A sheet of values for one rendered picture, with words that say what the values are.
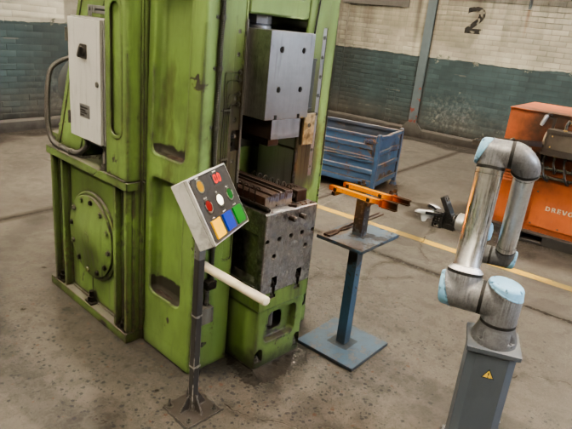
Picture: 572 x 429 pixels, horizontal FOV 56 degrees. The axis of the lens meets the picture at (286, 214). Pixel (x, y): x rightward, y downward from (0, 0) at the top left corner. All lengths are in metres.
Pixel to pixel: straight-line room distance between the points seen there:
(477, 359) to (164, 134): 1.80
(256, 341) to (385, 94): 8.34
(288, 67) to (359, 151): 3.84
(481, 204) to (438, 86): 8.02
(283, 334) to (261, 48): 1.55
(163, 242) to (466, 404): 1.69
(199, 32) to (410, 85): 8.32
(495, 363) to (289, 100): 1.49
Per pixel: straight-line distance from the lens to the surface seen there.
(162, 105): 2.81
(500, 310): 2.43
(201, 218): 2.12
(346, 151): 6.44
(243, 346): 3.07
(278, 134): 2.64
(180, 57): 2.69
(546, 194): 5.77
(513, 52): 9.96
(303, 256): 2.97
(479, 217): 2.41
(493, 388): 2.59
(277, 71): 2.56
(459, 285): 2.42
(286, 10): 2.77
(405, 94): 10.63
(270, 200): 2.71
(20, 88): 8.48
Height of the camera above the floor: 1.81
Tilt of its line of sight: 19 degrees down
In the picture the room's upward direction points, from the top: 6 degrees clockwise
